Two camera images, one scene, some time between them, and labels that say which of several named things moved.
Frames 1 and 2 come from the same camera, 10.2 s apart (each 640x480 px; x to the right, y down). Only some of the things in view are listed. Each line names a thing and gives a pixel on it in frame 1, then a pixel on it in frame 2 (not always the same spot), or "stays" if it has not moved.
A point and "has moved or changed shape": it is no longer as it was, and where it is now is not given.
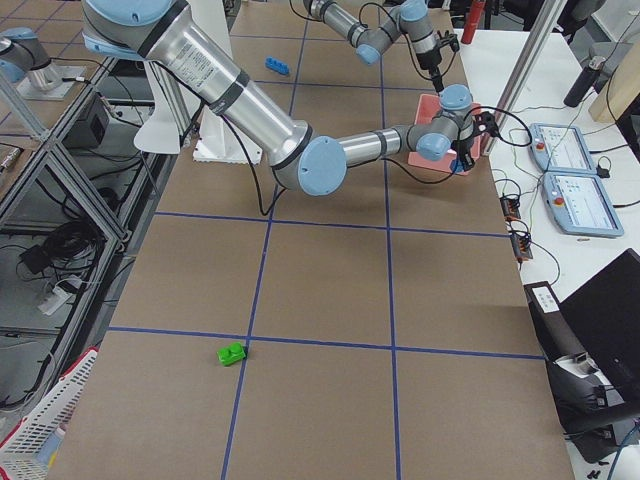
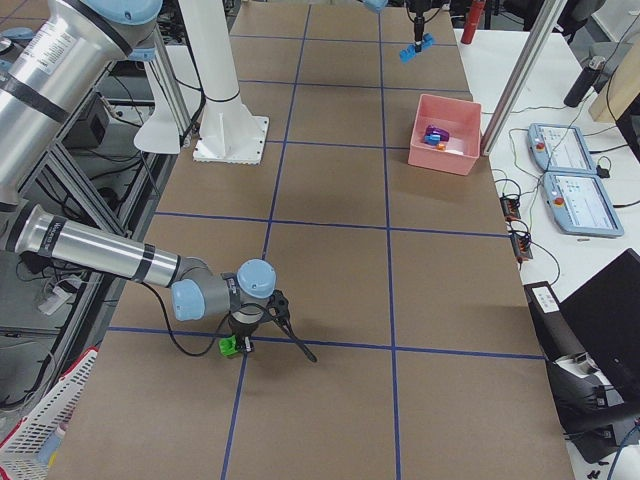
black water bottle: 584,82 stays
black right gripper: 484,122 to 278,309
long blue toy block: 277,66 to 409,52
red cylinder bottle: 476,10 stays
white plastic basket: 19,452 stays
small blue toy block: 456,166 has moved or changed shape
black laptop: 604,313 stays
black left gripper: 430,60 to 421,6
